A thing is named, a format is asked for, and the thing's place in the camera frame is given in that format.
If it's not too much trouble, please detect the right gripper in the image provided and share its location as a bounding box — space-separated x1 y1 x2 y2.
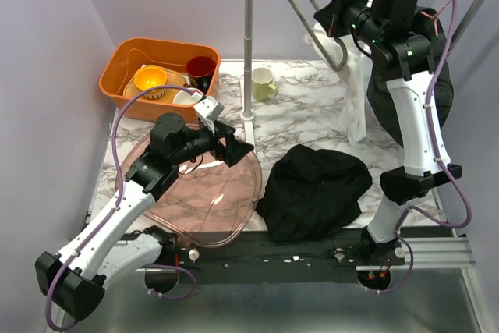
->
313 0 384 48

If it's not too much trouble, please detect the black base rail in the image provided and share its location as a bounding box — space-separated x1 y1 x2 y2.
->
145 226 408 289

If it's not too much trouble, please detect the white skirt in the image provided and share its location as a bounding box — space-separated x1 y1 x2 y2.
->
304 22 372 145

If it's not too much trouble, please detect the white bowl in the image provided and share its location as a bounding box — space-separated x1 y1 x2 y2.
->
172 89 204 105

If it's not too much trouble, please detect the red and black mug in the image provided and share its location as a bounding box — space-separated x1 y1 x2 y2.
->
186 56 216 94

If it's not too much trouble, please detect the orange plastic bin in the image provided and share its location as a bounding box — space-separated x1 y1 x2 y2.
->
99 37 221 123

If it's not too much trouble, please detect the pink wire hanger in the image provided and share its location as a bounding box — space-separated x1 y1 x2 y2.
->
419 0 463 41

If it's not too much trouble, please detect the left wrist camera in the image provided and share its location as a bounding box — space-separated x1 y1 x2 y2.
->
190 92 225 133

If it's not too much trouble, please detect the grey hanger left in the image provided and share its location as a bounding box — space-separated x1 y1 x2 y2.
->
271 0 349 73

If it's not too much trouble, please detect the clear pink plastic basin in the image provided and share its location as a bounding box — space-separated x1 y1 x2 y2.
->
120 115 262 248

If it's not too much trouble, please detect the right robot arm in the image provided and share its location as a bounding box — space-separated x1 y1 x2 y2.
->
314 0 462 264

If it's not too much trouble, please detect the yellow bowl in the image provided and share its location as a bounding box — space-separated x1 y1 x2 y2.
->
133 65 168 100

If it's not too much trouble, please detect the black dotted garment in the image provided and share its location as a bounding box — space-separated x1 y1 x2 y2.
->
366 6 454 147

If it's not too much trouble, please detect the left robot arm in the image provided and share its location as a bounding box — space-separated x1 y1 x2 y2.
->
35 113 254 332

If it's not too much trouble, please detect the yellow woven plate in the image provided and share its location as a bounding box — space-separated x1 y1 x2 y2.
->
122 65 186 103

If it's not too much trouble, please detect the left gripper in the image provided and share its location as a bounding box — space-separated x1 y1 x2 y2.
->
172 118 254 167

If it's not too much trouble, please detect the plain black garment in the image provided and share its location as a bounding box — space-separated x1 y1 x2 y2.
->
256 144 373 243

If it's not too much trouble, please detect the yellow-green mug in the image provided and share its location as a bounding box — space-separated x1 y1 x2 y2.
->
251 67 278 101

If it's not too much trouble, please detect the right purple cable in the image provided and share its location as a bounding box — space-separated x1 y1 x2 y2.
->
366 0 473 295

